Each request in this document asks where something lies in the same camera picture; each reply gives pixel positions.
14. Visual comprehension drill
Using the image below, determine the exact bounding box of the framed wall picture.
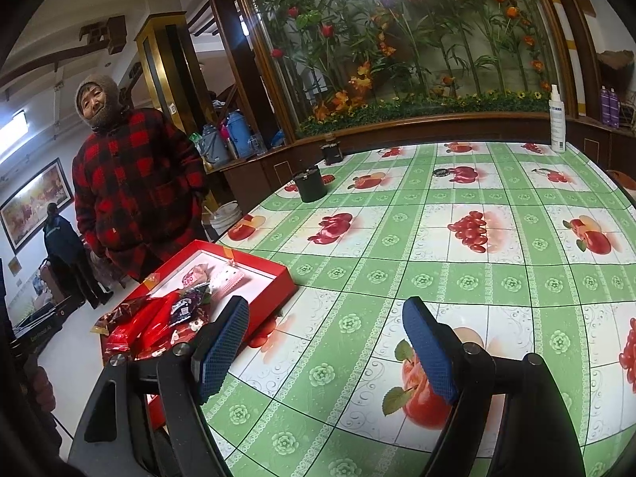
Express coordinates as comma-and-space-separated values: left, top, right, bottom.
0, 158, 75, 254

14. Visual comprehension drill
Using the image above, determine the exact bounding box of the black snack packet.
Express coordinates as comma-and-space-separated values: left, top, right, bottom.
169, 283, 212, 326

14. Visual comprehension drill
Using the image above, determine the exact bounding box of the blue thermos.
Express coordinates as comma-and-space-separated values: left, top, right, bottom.
226, 112, 252, 160

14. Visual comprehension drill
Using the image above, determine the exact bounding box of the white pink snack packet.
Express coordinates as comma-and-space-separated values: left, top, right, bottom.
211, 264, 245, 291

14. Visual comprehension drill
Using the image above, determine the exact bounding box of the flower display glass panel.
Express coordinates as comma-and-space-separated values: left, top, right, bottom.
223, 0, 577, 140

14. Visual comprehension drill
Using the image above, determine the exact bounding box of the white bucket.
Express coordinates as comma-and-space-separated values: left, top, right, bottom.
206, 201, 242, 242

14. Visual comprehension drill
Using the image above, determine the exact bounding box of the black round container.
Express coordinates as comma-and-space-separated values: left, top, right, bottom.
292, 165, 326, 204

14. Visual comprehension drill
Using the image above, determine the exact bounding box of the black case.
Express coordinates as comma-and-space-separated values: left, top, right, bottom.
12, 298, 80, 353

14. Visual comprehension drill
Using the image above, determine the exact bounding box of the red gift box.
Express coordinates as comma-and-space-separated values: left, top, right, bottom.
99, 241, 297, 430

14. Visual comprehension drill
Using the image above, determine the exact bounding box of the grey kettle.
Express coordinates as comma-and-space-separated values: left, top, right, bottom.
196, 124, 230, 165

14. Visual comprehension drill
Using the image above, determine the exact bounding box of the green fruit-print tablecloth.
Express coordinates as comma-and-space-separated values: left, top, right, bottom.
201, 142, 636, 477

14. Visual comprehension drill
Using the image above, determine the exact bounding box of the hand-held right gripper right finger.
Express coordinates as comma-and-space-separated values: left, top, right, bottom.
401, 297, 587, 477

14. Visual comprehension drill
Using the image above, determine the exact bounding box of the gold framed glass cabinet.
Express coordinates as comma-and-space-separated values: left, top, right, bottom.
134, 20, 200, 125

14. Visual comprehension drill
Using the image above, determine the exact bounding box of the white spray bottle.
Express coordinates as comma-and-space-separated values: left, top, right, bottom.
549, 84, 567, 154

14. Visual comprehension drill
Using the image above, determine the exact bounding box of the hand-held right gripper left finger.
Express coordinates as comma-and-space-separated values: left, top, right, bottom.
67, 295, 250, 477

